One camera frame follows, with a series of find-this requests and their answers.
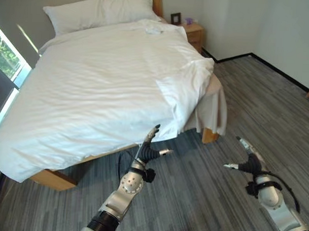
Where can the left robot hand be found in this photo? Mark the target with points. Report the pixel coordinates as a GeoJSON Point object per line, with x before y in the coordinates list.
{"type": "Point", "coordinates": [147, 152]}

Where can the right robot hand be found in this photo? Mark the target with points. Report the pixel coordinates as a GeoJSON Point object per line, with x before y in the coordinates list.
{"type": "Point", "coordinates": [252, 162]}

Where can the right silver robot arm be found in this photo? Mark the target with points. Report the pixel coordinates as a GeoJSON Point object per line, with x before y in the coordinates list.
{"type": "Point", "coordinates": [275, 206]}

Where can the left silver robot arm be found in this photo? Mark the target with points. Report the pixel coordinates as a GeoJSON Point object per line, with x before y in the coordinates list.
{"type": "Point", "coordinates": [122, 193]}

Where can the beige bed skirt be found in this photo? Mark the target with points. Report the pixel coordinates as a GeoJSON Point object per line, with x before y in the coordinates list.
{"type": "Point", "coordinates": [213, 105]}

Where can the white duvet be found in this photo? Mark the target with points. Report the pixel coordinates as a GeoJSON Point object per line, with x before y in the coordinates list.
{"type": "Point", "coordinates": [99, 90]}

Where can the wooden nightstand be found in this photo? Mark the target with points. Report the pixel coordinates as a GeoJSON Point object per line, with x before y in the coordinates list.
{"type": "Point", "coordinates": [195, 34]}

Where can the purple tissue box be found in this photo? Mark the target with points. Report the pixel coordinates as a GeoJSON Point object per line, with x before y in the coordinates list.
{"type": "Point", "coordinates": [188, 20]}

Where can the white pillow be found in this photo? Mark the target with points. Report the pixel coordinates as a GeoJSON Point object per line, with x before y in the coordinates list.
{"type": "Point", "coordinates": [129, 8]}
{"type": "Point", "coordinates": [75, 15]}

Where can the window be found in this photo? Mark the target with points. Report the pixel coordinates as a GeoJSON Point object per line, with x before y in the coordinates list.
{"type": "Point", "coordinates": [5, 64]}

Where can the wooden bed frame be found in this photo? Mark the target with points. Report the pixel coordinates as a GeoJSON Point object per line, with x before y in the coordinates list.
{"type": "Point", "coordinates": [55, 179]}

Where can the dark picture frame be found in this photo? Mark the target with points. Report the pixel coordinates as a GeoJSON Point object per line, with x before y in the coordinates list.
{"type": "Point", "coordinates": [175, 18]}

